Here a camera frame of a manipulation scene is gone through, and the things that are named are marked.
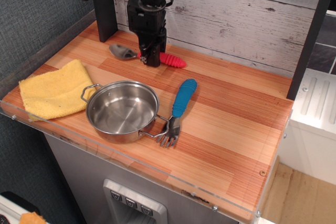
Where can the stainless steel pot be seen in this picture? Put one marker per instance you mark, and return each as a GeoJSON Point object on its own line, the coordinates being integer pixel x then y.
{"type": "Point", "coordinates": [124, 111]}

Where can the dark post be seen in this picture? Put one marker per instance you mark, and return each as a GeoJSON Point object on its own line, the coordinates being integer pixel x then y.
{"type": "Point", "coordinates": [311, 38]}
{"type": "Point", "coordinates": [106, 18]}

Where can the red handled metal spoon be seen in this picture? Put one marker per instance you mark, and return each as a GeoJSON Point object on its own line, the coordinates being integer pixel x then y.
{"type": "Point", "coordinates": [124, 53]}

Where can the yellow cloth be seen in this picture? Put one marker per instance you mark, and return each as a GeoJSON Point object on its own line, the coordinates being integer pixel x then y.
{"type": "Point", "coordinates": [58, 93]}

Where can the clear acrylic edge guard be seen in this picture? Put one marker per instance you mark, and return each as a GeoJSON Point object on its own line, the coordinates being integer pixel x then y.
{"type": "Point", "coordinates": [207, 172]}

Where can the blue handled metal fork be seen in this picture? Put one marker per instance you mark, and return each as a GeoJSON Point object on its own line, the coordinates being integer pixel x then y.
{"type": "Point", "coordinates": [183, 96]}

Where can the dark left post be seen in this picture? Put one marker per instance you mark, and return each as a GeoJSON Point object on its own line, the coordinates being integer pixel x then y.
{"type": "Point", "coordinates": [106, 18]}

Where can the orange black object corner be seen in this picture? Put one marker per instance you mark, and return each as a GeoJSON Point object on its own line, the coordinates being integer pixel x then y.
{"type": "Point", "coordinates": [25, 218]}

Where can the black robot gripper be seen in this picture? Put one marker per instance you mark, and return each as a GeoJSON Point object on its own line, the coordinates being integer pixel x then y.
{"type": "Point", "coordinates": [148, 23]}

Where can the white toy sink unit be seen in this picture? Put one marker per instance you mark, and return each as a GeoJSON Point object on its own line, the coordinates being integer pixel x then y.
{"type": "Point", "coordinates": [308, 143]}

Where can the silver dispenser panel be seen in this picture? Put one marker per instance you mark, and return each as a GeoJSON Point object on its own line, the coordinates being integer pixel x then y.
{"type": "Point", "coordinates": [129, 206]}

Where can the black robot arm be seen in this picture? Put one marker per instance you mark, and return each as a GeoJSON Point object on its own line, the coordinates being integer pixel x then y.
{"type": "Point", "coordinates": [157, 4]}

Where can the dark right post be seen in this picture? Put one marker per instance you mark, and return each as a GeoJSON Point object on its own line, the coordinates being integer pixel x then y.
{"type": "Point", "coordinates": [311, 38]}

